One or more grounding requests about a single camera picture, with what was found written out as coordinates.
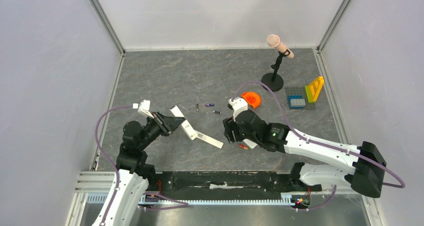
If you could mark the blue lego brick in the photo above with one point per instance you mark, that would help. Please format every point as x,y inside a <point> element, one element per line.
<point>296,102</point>

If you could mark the yellow lego piece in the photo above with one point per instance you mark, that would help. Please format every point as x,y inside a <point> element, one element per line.
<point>315,88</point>

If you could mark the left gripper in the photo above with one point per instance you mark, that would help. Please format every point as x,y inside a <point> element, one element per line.
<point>167,124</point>

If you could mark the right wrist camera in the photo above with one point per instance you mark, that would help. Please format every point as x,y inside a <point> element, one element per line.
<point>238,105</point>

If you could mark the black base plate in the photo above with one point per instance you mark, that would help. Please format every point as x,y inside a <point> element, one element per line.
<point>228,185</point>

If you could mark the grey lego baseplate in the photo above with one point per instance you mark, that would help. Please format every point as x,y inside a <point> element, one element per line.
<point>299,91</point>

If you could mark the white cable duct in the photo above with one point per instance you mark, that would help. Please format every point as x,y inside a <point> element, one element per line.
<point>285,200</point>

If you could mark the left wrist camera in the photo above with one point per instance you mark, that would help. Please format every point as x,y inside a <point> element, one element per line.
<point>143,108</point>

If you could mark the white remote control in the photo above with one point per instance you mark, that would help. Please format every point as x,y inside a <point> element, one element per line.
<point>186,126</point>
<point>250,144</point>

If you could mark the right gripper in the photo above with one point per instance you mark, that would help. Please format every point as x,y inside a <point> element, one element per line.
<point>231,131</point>

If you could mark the black microphone stand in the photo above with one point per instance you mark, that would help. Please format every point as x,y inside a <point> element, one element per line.
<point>272,79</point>

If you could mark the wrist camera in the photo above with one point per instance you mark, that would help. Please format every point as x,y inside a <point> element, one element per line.
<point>238,105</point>
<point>143,108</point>

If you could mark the orange AAA battery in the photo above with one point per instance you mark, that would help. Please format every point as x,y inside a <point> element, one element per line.
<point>243,147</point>

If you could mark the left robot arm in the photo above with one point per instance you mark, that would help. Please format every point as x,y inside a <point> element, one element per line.
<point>133,175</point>

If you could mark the green lego brick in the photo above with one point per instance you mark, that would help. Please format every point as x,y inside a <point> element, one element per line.
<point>308,94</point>

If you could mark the orange plastic basket piece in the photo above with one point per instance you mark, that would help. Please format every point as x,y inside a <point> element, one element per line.
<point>252,98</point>

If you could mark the pink microphone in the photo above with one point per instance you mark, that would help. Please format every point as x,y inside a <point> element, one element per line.
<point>274,41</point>

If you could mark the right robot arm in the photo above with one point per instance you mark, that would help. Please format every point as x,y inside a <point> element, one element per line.
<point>342,164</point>

